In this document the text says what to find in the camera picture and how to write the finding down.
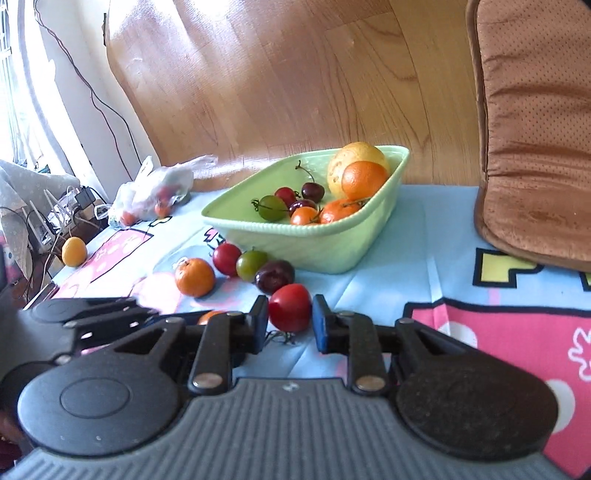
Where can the black charger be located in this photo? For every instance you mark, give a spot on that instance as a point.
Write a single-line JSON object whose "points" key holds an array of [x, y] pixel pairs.
{"points": [[86, 196]]}

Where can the grey patterned cloth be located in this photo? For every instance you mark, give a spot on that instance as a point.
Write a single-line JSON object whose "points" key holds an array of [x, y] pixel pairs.
{"points": [[14, 194]]}

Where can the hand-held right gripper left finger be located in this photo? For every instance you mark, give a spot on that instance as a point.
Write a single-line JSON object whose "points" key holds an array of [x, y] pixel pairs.
{"points": [[258, 325]]}

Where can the printed cartoon tablecloth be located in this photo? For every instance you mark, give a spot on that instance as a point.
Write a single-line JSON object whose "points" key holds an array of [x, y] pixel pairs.
{"points": [[438, 258]]}

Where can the clear plastic bag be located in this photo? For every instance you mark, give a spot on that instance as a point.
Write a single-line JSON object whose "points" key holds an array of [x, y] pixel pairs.
{"points": [[147, 189]]}

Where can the red tomato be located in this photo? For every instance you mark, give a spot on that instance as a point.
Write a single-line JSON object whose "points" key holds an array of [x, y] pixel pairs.
{"points": [[226, 259], [290, 308], [285, 194]]}

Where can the small yellow citrus fruit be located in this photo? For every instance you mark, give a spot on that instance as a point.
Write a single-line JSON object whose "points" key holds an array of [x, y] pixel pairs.
{"points": [[74, 251]]}

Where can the dark red cherry with stem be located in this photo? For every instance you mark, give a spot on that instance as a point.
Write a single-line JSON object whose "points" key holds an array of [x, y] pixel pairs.
{"points": [[313, 192]]}

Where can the brown perforated cushion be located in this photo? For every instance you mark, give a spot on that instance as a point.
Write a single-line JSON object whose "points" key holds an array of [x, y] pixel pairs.
{"points": [[531, 138]]}

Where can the white router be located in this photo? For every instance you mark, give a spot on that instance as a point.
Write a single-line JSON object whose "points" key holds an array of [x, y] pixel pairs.
{"points": [[46, 221]]}

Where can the small orange tomato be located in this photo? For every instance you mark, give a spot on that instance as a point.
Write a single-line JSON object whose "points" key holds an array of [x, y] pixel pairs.
{"points": [[162, 209], [128, 217]]}

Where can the wooden board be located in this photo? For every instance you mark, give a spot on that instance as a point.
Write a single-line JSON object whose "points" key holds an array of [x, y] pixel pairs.
{"points": [[277, 69]]}

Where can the dark purple tomato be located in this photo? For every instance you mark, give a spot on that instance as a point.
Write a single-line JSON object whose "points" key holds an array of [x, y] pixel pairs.
{"points": [[274, 277]]}

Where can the dark glossy bar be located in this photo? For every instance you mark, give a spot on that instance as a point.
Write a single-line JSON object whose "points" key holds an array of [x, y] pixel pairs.
{"points": [[41, 293]]}

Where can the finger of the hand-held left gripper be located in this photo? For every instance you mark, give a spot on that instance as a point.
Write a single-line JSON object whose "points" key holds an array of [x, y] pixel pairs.
{"points": [[115, 325], [101, 307]]}

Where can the white curtain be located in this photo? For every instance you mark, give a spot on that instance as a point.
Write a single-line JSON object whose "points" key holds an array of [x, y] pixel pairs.
{"points": [[27, 92]]}

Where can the large yellow citrus fruit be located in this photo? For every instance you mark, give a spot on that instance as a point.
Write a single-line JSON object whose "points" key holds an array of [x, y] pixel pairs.
{"points": [[358, 152]]}

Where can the orange tangerine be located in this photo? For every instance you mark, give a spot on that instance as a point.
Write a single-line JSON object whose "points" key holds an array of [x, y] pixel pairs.
{"points": [[364, 180], [195, 277]]}

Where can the light green plastic basin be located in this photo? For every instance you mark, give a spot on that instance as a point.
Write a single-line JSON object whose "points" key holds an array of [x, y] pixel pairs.
{"points": [[300, 249]]}

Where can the green tomato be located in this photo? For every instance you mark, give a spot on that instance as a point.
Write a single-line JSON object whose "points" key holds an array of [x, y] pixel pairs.
{"points": [[251, 266], [272, 207]]}

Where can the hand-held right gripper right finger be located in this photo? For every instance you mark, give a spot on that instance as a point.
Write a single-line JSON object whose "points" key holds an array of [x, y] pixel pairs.
{"points": [[321, 327]]}

